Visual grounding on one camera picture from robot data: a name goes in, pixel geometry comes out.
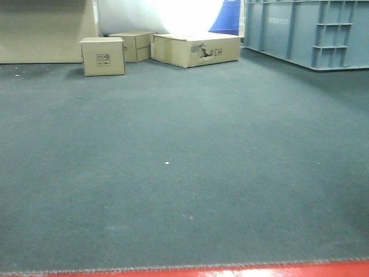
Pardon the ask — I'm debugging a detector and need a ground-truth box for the wide flat cardboard box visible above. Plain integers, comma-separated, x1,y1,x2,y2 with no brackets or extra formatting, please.
150,32,240,68

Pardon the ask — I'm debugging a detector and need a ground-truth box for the middle cardboard box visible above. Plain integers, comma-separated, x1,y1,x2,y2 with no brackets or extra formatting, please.
108,31,157,63

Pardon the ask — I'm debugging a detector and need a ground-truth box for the small cardboard box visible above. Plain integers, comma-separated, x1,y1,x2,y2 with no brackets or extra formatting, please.
80,37,126,77

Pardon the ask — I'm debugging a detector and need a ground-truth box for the blue plastic container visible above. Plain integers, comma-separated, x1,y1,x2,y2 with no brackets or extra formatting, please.
209,1,241,36

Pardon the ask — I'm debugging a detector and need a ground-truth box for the large grey plastic crate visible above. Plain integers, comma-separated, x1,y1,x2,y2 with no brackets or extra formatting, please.
244,1,368,71

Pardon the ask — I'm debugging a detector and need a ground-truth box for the large beige cardboard panel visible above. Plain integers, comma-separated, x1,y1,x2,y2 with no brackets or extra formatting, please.
1,1,100,64

